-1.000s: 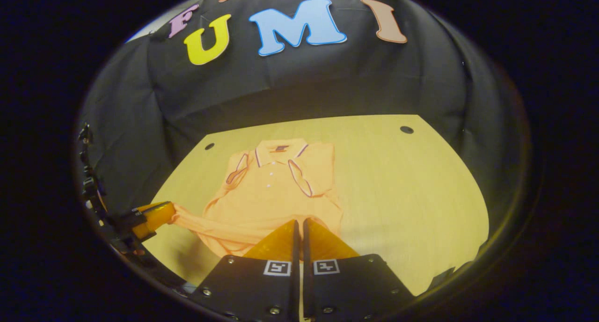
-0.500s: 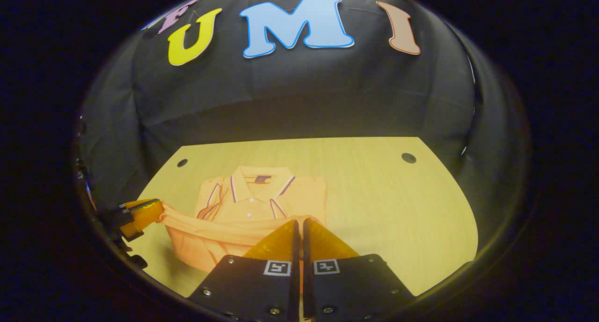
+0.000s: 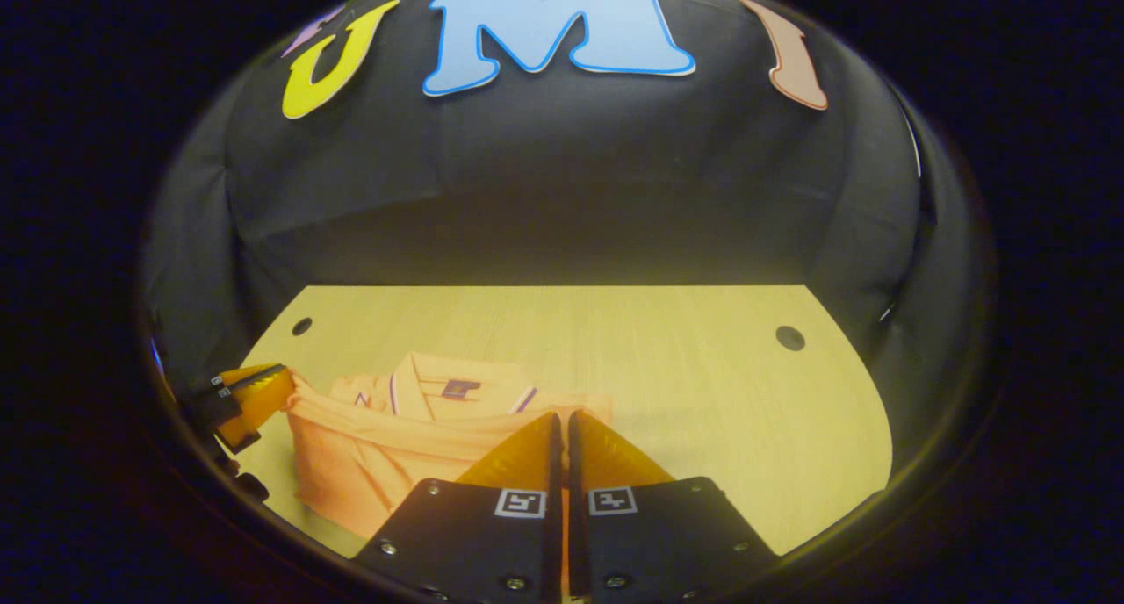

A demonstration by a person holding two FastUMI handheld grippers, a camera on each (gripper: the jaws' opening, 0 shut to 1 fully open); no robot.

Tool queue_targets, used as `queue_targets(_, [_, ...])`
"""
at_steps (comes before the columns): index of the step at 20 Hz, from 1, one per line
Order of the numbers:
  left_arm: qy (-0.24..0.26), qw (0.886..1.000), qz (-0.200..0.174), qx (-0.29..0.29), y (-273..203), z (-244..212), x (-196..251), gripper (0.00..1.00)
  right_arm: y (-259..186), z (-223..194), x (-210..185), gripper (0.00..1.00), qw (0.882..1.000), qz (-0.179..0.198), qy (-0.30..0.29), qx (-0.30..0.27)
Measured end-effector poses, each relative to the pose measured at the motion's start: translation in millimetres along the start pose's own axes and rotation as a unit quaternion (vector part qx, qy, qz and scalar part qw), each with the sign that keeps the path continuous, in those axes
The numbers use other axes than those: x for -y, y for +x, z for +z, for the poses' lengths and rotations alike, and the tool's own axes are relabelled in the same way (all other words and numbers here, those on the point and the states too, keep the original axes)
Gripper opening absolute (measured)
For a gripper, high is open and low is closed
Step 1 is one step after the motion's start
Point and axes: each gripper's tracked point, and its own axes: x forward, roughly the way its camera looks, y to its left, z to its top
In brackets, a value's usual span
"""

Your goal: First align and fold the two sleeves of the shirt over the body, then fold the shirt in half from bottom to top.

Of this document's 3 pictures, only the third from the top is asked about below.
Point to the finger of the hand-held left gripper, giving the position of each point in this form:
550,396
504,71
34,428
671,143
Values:
259,406
255,376

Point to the black backdrop cloth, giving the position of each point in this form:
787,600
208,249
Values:
571,191

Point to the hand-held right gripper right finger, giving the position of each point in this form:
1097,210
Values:
667,534

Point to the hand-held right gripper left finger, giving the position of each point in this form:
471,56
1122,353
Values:
474,542

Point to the orange T-shirt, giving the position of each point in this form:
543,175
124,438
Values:
351,463

